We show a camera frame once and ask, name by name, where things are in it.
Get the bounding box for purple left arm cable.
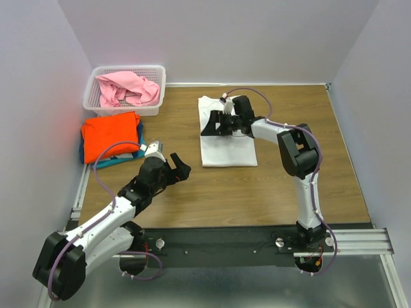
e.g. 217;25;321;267
47;141;164;301

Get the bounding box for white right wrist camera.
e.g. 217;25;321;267
219;93;233;115

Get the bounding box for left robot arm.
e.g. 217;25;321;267
33;153;191;301

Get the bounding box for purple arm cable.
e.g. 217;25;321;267
47;141;164;301
224;87;338;277

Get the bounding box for folded teal t shirt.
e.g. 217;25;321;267
96;150;144;169

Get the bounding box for pink t shirt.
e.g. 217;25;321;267
95;71;161;108

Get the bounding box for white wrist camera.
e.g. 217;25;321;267
219;93;233;115
144;141;166;162

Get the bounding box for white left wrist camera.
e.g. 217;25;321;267
144;141;166;162

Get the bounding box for folded orange t shirt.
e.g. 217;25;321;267
80;110;141;165

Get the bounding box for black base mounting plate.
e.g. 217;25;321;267
128;225;333;268

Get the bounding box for white plastic laundry basket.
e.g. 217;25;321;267
83;65;166;116

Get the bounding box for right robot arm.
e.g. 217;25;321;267
198;95;326;252

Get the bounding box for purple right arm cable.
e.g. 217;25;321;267
224;87;338;277

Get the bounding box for white t shirt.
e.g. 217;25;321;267
198;96;258;167

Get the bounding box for folded blue t shirt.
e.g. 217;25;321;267
78;114;144;163

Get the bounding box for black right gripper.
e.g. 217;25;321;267
200;110;241;137

